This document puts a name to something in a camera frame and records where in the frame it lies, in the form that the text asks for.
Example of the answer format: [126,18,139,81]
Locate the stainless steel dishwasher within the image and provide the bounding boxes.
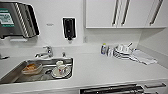
[78,83,147,94]

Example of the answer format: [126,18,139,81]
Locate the dish soap bottle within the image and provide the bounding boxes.
[100,42,109,57]

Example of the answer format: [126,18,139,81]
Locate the chrome sink knob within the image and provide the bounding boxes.
[61,51,67,58]

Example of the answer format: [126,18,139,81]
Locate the black soap dispenser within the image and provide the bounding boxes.
[62,17,77,42]

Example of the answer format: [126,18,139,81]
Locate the white printed mug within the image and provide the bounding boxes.
[54,60,66,76]

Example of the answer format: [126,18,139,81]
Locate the white plate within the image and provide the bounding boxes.
[49,66,72,80]

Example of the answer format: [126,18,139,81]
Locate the chrome faucet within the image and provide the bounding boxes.
[34,45,55,60]

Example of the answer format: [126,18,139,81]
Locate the orange food container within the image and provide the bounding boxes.
[21,62,45,75]

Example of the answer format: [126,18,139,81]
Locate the dishes on counter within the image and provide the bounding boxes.
[129,49,158,66]

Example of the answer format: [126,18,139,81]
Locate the paper towel dispenser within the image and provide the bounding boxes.
[0,1,41,40]

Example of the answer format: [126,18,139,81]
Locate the steel sink basin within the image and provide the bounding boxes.
[0,56,75,85]

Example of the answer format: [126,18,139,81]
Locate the white drawer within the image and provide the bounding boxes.
[143,79,168,94]

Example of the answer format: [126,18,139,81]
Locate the white wall outlet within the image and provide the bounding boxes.
[82,35,89,44]

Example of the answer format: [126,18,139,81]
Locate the white wall cabinet door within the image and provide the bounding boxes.
[147,0,168,30]
[84,0,121,30]
[118,0,150,29]

